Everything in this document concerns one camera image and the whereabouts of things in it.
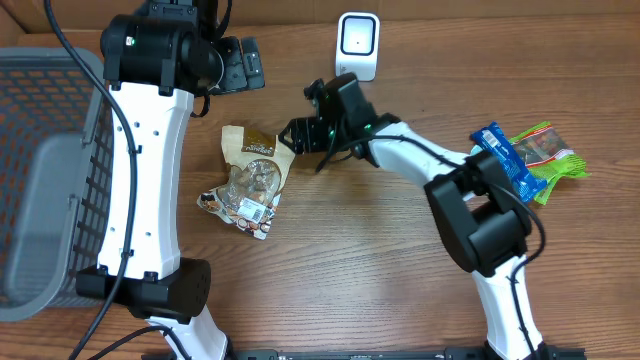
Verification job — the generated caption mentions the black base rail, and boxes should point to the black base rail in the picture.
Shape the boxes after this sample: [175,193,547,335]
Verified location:
[229,344,587,360]

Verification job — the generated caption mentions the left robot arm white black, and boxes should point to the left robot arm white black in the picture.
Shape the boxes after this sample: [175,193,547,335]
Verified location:
[75,0,264,359]

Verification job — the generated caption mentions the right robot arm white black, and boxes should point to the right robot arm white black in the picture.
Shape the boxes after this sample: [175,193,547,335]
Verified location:
[278,73,545,359]

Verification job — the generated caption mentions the blue snack bar wrapper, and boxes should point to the blue snack bar wrapper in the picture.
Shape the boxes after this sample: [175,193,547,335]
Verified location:
[470,122,547,203]

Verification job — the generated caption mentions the brown nut snack bag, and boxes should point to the brown nut snack bag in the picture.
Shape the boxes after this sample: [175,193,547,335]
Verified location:
[197,125,295,240]

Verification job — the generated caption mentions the white barcode scanner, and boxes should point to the white barcode scanner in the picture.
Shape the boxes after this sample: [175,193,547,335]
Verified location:
[335,12,380,82]

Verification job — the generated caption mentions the grey plastic mesh basket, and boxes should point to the grey plastic mesh basket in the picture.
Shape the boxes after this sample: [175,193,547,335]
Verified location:
[1,47,113,322]

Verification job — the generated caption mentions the green candy bag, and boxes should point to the green candy bag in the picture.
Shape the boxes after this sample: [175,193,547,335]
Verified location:
[509,121,589,205]

